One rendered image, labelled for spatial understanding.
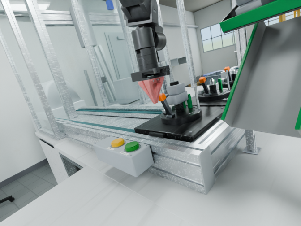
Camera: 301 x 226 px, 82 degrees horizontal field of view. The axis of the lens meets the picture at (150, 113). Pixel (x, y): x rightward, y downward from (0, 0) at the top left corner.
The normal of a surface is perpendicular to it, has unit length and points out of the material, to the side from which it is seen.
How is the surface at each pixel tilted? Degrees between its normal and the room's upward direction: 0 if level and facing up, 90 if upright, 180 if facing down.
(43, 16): 90
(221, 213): 0
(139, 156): 90
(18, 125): 90
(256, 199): 0
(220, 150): 90
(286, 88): 45
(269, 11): 115
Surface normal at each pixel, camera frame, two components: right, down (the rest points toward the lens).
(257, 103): -0.72, -0.43
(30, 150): 0.78, -0.03
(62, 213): -0.23, -0.94
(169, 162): -0.68, 0.34
